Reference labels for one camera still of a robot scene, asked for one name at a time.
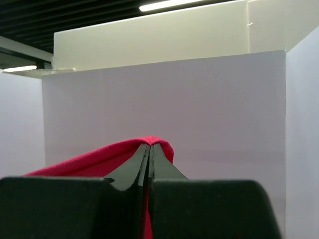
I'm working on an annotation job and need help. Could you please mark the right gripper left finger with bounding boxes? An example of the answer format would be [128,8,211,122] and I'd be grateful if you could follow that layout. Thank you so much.
[0,144,150,239]

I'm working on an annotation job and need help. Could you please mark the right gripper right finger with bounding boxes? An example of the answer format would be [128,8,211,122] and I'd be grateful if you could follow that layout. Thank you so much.
[149,144,282,239]

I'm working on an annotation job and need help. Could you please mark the crimson red t-shirt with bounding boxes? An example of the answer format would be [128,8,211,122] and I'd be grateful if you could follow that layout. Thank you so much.
[22,135,174,239]

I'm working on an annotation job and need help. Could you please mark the ceiling light strip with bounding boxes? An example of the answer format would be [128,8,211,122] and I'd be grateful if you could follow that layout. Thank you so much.
[139,0,204,12]

